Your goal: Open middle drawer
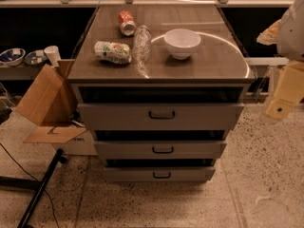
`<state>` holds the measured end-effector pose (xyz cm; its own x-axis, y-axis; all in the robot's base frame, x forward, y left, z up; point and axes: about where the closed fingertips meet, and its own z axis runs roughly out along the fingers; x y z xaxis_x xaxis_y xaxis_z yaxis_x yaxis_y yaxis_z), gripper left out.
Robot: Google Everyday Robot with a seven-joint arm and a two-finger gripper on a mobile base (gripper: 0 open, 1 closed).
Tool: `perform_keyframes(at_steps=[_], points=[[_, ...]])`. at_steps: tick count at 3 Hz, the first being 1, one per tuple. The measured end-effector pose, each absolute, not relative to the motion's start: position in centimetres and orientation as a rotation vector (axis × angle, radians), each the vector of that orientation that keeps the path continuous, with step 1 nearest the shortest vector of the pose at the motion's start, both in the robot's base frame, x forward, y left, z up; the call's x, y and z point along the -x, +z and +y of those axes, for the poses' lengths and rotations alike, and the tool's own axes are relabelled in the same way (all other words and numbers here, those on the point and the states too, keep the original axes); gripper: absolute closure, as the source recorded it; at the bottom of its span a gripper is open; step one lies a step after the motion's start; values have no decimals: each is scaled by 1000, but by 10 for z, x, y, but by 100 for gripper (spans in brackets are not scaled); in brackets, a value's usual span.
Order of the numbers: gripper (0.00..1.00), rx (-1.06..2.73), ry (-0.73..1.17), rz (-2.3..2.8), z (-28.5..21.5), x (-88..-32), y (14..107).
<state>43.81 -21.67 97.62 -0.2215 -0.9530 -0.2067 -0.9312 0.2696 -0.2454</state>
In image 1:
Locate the clear plastic bottle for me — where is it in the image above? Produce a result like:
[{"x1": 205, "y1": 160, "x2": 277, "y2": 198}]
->
[{"x1": 132, "y1": 25, "x2": 152, "y2": 63}]

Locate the grey drawer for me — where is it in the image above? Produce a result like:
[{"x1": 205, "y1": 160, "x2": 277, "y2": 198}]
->
[
  {"x1": 104, "y1": 167, "x2": 216, "y2": 182},
  {"x1": 78, "y1": 104, "x2": 244, "y2": 131},
  {"x1": 94, "y1": 141, "x2": 227, "y2": 160}
]

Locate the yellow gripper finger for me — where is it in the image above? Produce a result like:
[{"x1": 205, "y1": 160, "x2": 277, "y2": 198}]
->
[
  {"x1": 256, "y1": 20, "x2": 281, "y2": 46},
  {"x1": 265, "y1": 61, "x2": 304, "y2": 121}
]

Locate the white paper cup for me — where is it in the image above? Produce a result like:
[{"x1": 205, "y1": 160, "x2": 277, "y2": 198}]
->
[{"x1": 44, "y1": 46, "x2": 61, "y2": 66}]

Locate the black floor cable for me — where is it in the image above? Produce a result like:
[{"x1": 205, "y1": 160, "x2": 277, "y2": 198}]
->
[{"x1": 0, "y1": 142, "x2": 61, "y2": 228}]

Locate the red soda can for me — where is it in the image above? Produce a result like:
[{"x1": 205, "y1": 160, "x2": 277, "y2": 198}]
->
[{"x1": 118, "y1": 10, "x2": 136, "y2": 36}]

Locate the open cardboard box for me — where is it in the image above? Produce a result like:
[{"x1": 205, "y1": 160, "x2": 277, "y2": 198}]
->
[{"x1": 15, "y1": 60, "x2": 96, "y2": 156}]

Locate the grey drawer cabinet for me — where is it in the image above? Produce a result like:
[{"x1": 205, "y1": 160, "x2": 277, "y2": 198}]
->
[{"x1": 68, "y1": 4, "x2": 255, "y2": 168}]

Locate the black metal stand base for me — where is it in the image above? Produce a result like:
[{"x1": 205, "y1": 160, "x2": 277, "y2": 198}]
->
[{"x1": 0, "y1": 149, "x2": 67, "y2": 228}]

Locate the crushed green white can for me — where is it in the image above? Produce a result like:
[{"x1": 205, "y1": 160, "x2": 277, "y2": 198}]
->
[{"x1": 94, "y1": 41, "x2": 132, "y2": 65}]

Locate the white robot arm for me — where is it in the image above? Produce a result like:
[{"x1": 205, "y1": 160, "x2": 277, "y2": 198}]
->
[{"x1": 256, "y1": 0, "x2": 304, "y2": 121}]

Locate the blue plate with items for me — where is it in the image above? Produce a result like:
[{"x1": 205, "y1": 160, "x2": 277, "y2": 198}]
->
[{"x1": 24, "y1": 50, "x2": 48, "y2": 67}]

